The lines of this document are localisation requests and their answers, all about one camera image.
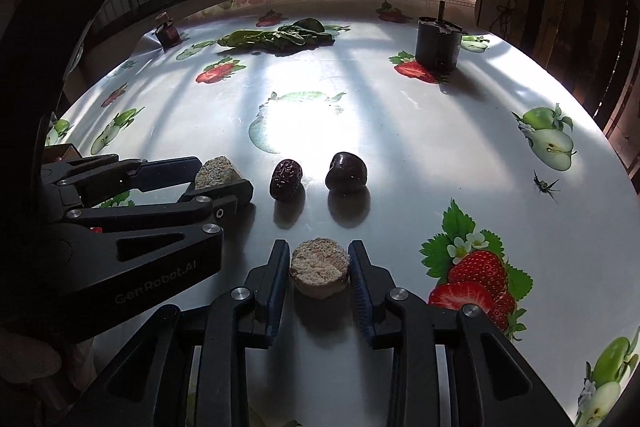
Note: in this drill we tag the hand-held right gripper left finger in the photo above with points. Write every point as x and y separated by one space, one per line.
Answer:
277 289

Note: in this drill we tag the fruit-printed tablecloth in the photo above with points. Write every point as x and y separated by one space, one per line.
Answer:
400 132

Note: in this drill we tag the small brown jar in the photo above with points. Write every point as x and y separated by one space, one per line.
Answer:
166 31

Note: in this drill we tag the round brown grain cake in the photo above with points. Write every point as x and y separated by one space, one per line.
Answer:
318 267

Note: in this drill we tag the dark purple plum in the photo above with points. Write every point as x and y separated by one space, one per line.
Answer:
345 172

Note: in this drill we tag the black cylindrical motor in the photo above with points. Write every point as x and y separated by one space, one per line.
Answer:
437 44

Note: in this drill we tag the person's left hand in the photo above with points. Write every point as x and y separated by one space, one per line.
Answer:
30 359

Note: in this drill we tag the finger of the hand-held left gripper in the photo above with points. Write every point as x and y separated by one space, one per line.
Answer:
165 172
220 199

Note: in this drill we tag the brown cardboard box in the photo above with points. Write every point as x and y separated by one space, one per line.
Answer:
60 152

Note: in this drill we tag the speckled grain cake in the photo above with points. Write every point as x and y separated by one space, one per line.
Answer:
216 172

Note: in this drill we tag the green leafy vegetables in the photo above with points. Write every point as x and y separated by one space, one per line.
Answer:
280 37

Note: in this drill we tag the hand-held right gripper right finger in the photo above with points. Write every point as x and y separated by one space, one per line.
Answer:
360 294

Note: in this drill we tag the dark wrinkled date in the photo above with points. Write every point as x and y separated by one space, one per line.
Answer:
286 179

